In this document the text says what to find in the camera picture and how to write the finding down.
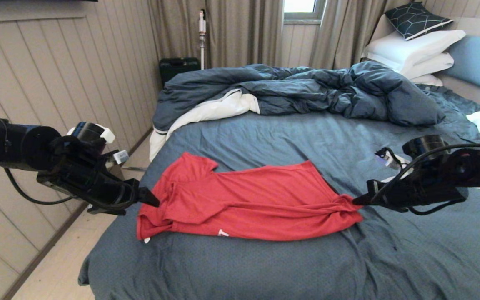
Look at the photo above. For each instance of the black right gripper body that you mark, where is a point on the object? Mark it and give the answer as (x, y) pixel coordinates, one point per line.
(423, 189)

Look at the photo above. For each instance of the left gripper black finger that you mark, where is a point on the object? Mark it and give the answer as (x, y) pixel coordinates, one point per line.
(147, 195)
(146, 202)

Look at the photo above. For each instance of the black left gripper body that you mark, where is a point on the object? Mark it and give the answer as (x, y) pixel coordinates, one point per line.
(94, 189)

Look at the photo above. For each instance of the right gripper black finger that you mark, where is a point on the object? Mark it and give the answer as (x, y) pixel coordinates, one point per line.
(363, 199)
(365, 203)

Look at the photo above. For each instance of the red t-shirt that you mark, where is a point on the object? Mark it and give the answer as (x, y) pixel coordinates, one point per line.
(256, 208)

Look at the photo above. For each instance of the grey metal floor rod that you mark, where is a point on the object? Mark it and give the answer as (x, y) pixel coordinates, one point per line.
(136, 168)

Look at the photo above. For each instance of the white bed linen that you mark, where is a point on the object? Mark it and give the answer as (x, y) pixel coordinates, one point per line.
(211, 110)

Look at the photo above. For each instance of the dark blue crumpled duvet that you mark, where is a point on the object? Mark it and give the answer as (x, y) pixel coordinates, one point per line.
(306, 89)

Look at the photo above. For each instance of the black hard case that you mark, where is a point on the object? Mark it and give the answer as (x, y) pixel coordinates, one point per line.
(177, 67)

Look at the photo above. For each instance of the large white pillow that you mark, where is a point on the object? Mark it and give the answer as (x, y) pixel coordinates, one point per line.
(408, 49)

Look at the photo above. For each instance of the white stick vacuum cleaner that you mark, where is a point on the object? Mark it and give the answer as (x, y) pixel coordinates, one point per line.
(202, 39)

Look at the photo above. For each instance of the beige curtain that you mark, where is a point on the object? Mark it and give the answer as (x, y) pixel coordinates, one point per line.
(231, 31)
(348, 31)

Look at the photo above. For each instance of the dark patterned cushion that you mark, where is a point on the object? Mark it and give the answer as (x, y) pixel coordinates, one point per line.
(415, 20)

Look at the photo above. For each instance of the grey framed window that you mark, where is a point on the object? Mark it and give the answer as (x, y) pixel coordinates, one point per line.
(300, 8)

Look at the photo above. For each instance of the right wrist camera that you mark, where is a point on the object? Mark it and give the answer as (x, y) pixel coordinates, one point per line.
(423, 143)

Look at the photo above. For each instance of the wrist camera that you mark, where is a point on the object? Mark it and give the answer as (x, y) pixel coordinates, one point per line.
(88, 130)
(423, 143)

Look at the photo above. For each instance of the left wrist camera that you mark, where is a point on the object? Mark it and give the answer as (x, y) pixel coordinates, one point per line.
(88, 130)

